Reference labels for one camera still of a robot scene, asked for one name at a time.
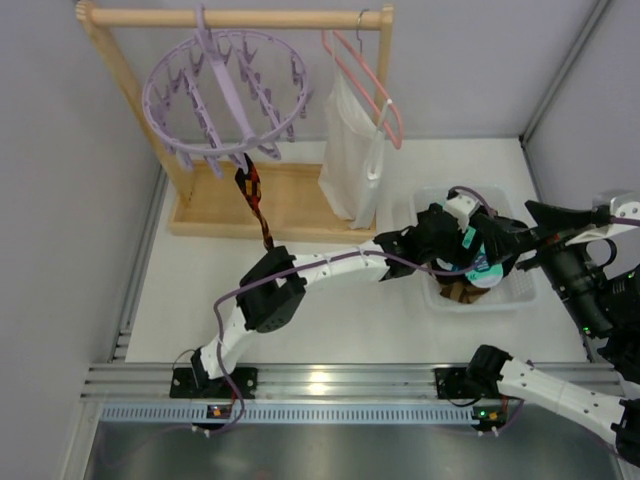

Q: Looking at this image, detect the teal patterned sock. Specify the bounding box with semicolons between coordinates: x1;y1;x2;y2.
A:
461;245;505;289
431;199;485;272

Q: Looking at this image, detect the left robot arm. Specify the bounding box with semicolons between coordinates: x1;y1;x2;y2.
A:
190;203;534;396

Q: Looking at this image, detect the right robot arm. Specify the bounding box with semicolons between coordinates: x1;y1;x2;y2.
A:
466;190;639;465

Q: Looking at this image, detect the pink clothes hanger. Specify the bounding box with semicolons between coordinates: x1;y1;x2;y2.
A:
321;30;405;150

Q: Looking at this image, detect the purple round clip hanger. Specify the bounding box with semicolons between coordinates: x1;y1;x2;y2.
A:
141;4;314;177

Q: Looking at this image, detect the white plastic basket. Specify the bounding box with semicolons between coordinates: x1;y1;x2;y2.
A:
409;185;539;314

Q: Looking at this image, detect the white hanging cloth bag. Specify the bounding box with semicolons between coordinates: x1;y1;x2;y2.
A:
318;71;385;229

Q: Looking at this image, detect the wooden clothes rack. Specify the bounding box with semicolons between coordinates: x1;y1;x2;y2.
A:
75;1;394;244

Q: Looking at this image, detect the hanging red argyle sock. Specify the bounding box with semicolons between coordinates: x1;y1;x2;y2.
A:
234;154;275;251

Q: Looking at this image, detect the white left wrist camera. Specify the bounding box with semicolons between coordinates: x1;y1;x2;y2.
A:
443;194;481;232

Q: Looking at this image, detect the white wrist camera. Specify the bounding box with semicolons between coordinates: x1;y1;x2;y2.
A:
567;189;639;245
443;194;481;232

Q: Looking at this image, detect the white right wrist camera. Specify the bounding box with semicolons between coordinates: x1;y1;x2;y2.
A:
567;189;639;245

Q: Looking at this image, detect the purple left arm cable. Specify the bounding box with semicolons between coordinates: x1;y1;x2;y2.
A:
169;185;499;436

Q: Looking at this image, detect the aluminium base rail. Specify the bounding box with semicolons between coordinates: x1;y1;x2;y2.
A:
79;362;626;426

